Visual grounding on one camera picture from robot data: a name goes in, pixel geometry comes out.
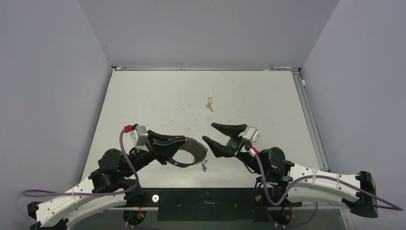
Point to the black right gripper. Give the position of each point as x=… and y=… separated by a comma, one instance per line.
x=234, y=145

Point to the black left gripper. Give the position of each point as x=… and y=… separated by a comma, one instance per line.
x=159, y=147

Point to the large metal keyring organizer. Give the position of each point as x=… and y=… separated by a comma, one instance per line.
x=190, y=153

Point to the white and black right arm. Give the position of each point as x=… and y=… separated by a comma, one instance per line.
x=286, y=182

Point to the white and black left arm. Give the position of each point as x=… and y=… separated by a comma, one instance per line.
x=116, y=182

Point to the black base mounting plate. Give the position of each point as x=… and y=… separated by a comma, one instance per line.
x=204, y=204

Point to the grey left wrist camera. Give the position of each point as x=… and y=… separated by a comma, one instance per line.
x=139, y=136

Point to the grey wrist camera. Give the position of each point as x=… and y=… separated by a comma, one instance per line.
x=139, y=136
x=250, y=134

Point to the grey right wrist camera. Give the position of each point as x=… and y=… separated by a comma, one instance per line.
x=250, y=134

